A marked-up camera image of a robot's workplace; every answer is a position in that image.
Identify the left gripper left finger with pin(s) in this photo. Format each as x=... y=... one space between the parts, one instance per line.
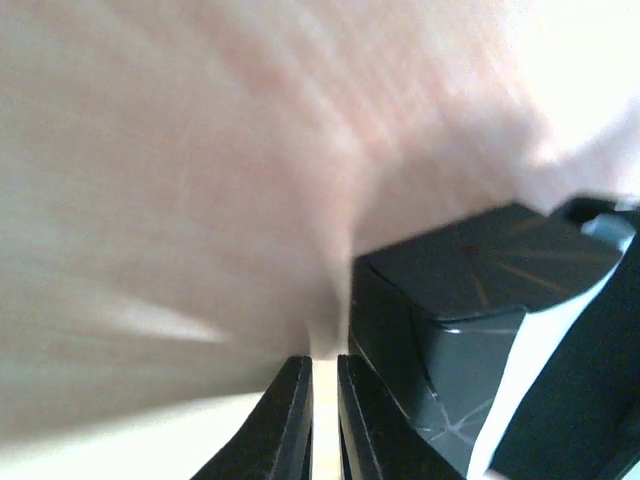
x=275 y=441

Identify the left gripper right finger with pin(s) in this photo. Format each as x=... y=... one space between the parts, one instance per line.
x=376 y=440

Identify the black folding glasses case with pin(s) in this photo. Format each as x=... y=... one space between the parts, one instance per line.
x=509 y=341

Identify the blue cleaning cloth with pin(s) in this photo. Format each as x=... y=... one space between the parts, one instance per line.
x=611 y=229

